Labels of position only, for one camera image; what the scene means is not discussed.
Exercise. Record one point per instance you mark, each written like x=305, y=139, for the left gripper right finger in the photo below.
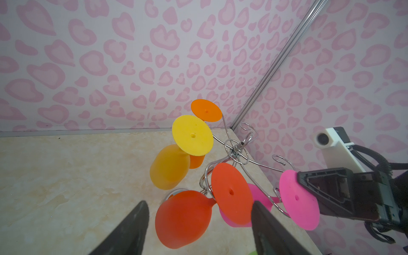
x=271, y=237

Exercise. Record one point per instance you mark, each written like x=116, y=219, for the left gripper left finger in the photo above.
x=129, y=236

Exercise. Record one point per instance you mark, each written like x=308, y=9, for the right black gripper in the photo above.
x=372, y=197

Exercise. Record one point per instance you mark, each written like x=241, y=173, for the pink wine glass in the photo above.
x=301, y=206

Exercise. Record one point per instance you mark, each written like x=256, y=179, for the red wine glass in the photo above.
x=183, y=218

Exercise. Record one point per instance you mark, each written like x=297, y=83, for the yellow wine glass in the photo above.
x=192, y=137

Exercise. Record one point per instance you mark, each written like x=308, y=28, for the rear orange wine glass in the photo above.
x=207, y=111

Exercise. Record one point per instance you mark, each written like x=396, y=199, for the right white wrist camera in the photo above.
x=336, y=148

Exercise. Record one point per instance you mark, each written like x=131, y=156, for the chrome wire glass rack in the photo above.
x=237, y=152

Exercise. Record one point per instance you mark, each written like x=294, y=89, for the right corner aluminium post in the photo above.
x=310, y=16

